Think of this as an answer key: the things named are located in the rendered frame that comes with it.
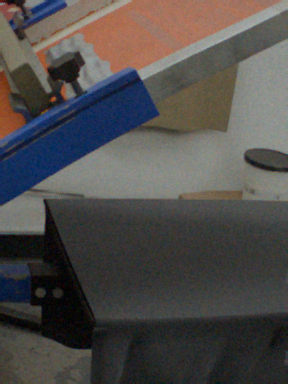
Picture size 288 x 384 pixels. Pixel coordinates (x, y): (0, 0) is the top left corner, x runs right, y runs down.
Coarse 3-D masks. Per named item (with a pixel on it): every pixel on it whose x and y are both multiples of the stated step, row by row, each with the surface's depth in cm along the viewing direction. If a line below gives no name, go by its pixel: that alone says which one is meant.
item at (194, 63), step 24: (72, 0) 166; (96, 0) 165; (48, 24) 165; (240, 24) 119; (264, 24) 117; (192, 48) 118; (216, 48) 117; (240, 48) 118; (264, 48) 118; (144, 72) 118; (168, 72) 116; (192, 72) 117; (216, 72) 118; (168, 96) 118
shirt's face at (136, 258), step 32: (64, 224) 164; (96, 224) 166; (128, 224) 168; (160, 224) 169; (192, 224) 171; (224, 224) 172; (256, 224) 174; (96, 256) 154; (128, 256) 156; (160, 256) 157; (192, 256) 159; (224, 256) 160; (256, 256) 161; (96, 288) 144; (128, 288) 146; (160, 288) 147; (192, 288) 148; (224, 288) 149; (256, 288) 150
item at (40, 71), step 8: (24, 40) 155; (24, 48) 151; (0, 56) 154; (32, 56) 145; (32, 64) 141; (40, 64) 139; (8, 72) 144; (40, 72) 135; (8, 80) 140; (40, 80) 132; (16, 88) 135; (48, 88) 127
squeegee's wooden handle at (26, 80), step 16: (0, 16) 150; (0, 32) 140; (0, 48) 133; (16, 48) 128; (16, 64) 121; (16, 80) 121; (32, 80) 121; (32, 96) 122; (48, 96) 123; (32, 112) 123
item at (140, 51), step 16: (112, 48) 143; (128, 48) 140; (144, 48) 137; (160, 48) 134; (112, 64) 137; (128, 64) 134; (144, 64) 131; (64, 96) 134; (0, 112) 142; (0, 128) 136; (16, 128) 132
